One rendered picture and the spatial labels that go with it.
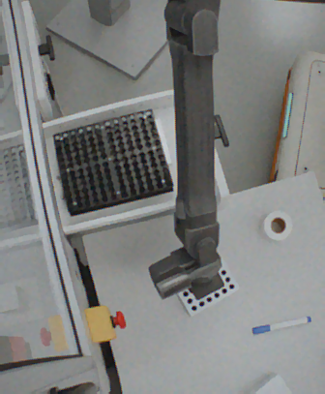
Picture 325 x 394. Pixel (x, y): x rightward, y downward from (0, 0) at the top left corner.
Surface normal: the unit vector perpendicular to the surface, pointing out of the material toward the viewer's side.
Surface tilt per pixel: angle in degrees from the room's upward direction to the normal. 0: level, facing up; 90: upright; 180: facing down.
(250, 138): 0
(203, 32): 49
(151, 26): 2
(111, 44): 5
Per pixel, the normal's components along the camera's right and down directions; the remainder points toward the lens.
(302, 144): 0.00, -0.32
